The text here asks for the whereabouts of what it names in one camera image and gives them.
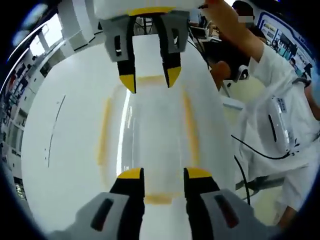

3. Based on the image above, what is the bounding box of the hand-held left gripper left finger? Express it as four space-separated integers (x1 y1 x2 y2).
49 166 146 240

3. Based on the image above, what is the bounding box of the person in white coat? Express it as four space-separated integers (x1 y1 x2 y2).
234 44 320 226

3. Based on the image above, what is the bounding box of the blue framed wall poster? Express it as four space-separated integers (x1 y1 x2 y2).
256 9 317 79

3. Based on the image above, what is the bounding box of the background shelving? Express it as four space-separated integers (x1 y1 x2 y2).
0 61 29 201

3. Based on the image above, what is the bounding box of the white chest-worn device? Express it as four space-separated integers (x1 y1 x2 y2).
267 95 299 154

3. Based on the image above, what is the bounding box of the black device cable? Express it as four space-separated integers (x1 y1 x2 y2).
230 134 295 161

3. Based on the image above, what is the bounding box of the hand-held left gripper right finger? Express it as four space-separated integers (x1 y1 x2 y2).
183 167 280 240

